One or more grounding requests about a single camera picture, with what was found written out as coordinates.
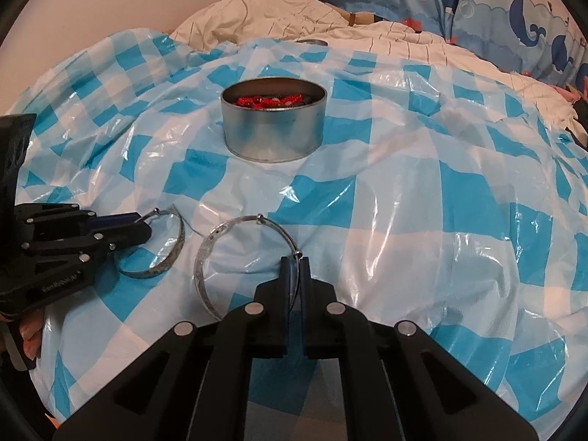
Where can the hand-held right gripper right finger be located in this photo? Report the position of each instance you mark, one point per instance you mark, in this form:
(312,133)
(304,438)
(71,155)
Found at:
(304,294)

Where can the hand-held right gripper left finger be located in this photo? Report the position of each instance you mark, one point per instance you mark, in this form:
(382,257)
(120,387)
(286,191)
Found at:
(285,294)

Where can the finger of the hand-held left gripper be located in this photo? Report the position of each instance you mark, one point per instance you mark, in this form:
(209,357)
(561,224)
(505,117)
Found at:
(115,220)
(128,236)

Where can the silver bangle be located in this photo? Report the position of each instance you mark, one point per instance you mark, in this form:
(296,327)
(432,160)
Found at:
(200,275)
(142,274)

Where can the round metal tin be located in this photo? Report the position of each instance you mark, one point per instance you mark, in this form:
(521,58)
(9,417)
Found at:
(271,138)

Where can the person's left hand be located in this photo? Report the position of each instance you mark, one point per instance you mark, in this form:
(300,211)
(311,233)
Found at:
(33,335)

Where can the blue checkered plastic sheet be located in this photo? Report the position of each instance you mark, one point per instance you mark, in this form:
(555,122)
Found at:
(390,220)

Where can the small metal tin lid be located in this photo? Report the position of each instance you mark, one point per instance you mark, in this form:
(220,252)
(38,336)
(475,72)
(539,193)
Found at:
(312,42)

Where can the white striped quilt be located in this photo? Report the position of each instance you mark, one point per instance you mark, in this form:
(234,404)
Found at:
(285,14)

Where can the beige stick with brown band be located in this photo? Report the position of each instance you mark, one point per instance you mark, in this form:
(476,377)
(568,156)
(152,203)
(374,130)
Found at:
(363,17)

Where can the pink printed cloth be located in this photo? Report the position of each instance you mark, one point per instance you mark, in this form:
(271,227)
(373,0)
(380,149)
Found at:
(567,95)

